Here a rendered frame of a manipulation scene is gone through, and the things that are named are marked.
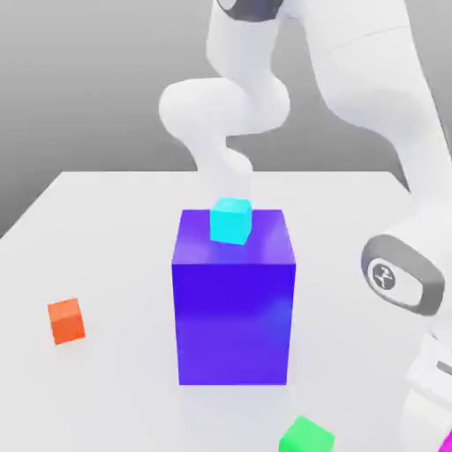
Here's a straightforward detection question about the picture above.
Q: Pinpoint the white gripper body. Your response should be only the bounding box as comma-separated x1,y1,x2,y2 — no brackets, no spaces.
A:
398,388,452,452

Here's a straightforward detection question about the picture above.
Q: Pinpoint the small cyan cube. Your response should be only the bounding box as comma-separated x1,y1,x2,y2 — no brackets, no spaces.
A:
209,197,253,246

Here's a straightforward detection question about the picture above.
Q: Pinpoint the small orange cube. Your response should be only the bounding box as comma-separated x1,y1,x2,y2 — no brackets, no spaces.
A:
47,297,87,346

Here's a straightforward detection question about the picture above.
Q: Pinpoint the small green cube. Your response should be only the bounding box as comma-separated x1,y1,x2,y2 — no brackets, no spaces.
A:
277,415,335,452

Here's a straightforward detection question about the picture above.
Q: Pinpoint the large purple box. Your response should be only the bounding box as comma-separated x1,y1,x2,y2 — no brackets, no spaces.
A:
171,208,297,387

